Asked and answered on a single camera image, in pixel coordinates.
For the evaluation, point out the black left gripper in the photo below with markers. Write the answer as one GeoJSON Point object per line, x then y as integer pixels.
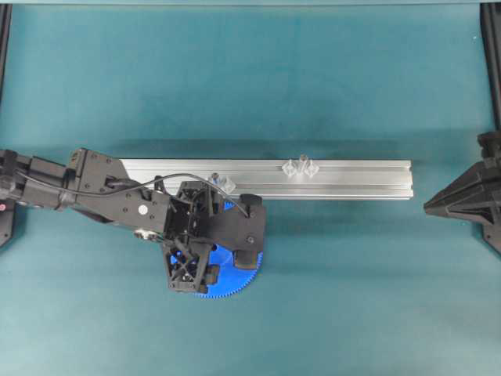
{"type": "Point", "coordinates": [187, 263]}

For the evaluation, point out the black right gripper lattice finger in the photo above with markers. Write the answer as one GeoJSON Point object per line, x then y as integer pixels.
{"type": "Point", "coordinates": [474, 196]}

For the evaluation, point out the large blue plastic gear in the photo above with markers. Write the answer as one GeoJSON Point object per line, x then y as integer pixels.
{"type": "Point", "coordinates": [230, 279]}

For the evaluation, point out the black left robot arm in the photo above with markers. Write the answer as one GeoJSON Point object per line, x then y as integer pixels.
{"type": "Point", "coordinates": [98, 187]}

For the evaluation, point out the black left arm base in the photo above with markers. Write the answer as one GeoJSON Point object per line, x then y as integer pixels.
{"type": "Point", "coordinates": [7, 220]}

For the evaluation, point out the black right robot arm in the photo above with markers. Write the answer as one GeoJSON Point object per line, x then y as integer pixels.
{"type": "Point", "coordinates": [490, 147]}

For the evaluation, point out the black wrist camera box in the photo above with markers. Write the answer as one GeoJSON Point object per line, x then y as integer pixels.
{"type": "Point", "coordinates": [242, 234]}

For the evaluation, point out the left clear shaft mount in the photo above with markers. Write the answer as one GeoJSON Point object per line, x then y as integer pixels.
{"type": "Point", "coordinates": [223, 182]}

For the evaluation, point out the clear shaft mount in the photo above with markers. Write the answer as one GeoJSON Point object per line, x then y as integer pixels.
{"type": "Point", "coordinates": [223, 182]}
{"type": "Point", "coordinates": [302, 166]}

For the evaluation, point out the silver aluminium extrusion rail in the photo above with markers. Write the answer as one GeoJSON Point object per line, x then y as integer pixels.
{"type": "Point", "coordinates": [336, 179]}

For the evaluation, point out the right clear shaft mount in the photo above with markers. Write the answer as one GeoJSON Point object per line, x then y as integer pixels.
{"type": "Point", "coordinates": [302, 166]}

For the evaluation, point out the black right frame post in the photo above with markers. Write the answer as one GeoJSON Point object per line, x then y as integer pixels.
{"type": "Point", "coordinates": [490, 30]}

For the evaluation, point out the black frame post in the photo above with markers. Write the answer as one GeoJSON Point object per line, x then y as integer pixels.
{"type": "Point", "coordinates": [490, 30]}
{"type": "Point", "coordinates": [6, 11]}

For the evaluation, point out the black left frame post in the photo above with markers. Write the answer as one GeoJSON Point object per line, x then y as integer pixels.
{"type": "Point", "coordinates": [6, 11]}

